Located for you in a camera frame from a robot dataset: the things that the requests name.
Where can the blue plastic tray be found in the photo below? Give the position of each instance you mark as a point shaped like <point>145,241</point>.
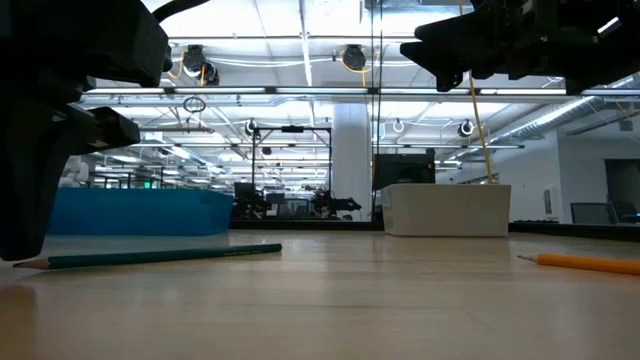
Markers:
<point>150,212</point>

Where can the black idle robot arm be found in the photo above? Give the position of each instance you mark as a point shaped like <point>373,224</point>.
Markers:
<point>330,204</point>

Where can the white plastic bin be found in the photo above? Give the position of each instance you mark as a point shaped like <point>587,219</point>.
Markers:
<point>445,210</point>

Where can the silver ventilation duct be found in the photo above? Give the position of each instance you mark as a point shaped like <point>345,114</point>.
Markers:
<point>550,116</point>

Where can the green pencil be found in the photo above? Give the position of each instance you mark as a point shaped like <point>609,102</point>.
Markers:
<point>150,257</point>

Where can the black rig frame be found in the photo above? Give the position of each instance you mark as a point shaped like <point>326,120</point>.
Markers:
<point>292,128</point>

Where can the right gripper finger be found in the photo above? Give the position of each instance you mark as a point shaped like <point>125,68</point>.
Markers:
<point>450,34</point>
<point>450,62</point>

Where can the black screen panel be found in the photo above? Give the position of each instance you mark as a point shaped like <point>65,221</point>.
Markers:
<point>404,172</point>

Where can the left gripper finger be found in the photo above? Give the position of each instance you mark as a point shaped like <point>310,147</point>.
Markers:
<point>25,190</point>
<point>100,130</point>

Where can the white pillar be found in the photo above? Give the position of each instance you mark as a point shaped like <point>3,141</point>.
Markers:
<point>352,165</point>

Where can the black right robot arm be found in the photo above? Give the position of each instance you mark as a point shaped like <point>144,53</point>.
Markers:
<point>615,55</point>

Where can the orange pencil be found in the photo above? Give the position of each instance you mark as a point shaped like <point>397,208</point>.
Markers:
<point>590,264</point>

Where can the small black monitor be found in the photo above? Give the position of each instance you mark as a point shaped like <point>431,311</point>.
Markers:
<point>244,191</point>

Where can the white robot figure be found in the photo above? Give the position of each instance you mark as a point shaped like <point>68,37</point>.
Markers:
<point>77,172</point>

